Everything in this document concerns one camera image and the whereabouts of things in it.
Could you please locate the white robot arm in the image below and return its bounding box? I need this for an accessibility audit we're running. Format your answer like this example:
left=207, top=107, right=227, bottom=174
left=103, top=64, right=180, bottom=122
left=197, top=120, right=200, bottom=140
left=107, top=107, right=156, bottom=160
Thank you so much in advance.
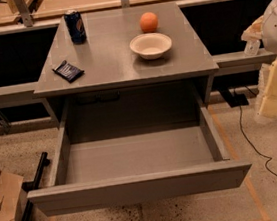
left=241, top=0, right=277, bottom=124

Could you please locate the orange fruit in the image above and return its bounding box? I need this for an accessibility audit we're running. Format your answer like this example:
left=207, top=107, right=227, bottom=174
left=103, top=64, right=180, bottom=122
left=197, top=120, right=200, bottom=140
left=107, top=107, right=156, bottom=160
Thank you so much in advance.
left=140, top=12, right=159, bottom=33

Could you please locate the black metal stand bar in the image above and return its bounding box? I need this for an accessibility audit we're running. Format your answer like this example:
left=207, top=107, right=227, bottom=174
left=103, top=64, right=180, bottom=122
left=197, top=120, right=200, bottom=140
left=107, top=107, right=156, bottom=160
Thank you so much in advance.
left=11, top=151, right=58, bottom=221

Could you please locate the grey metal rail frame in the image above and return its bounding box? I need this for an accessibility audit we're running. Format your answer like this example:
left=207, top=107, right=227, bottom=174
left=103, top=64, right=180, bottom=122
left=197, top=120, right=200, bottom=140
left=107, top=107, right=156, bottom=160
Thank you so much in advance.
left=0, top=0, right=275, bottom=107

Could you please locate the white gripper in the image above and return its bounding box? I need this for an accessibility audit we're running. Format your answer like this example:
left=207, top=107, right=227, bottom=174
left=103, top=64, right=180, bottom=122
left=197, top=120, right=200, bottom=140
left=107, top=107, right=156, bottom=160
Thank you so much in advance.
left=240, top=16, right=277, bottom=124

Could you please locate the blue rxbar blueberry wrapper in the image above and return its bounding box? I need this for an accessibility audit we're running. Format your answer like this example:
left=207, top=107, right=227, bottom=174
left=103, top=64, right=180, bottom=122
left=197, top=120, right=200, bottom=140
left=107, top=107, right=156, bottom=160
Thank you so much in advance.
left=53, top=60, right=84, bottom=84

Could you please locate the white paper bowl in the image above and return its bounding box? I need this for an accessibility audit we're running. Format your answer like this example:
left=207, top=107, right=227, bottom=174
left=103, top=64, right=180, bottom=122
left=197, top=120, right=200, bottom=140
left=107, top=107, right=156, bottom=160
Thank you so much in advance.
left=129, top=33, right=173, bottom=60

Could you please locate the open grey top drawer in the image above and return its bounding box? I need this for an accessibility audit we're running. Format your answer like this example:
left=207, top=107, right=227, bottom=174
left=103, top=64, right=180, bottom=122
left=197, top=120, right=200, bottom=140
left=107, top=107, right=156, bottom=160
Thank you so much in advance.
left=28, top=107, right=251, bottom=216

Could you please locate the black floor cable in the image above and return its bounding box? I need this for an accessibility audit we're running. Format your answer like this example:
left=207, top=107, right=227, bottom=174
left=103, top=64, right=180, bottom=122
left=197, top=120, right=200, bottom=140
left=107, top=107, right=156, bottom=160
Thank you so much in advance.
left=235, top=98, right=277, bottom=198

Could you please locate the blue pepsi soda can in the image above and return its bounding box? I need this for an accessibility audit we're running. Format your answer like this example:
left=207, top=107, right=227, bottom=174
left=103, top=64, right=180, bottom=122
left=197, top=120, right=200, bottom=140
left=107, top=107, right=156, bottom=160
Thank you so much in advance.
left=63, top=10, right=86, bottom=45

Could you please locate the grey cabinet with top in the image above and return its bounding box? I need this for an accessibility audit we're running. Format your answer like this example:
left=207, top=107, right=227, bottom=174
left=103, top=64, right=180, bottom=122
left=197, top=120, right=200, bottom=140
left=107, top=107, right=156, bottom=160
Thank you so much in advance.
left=37, top=3, right=218, bottom=132

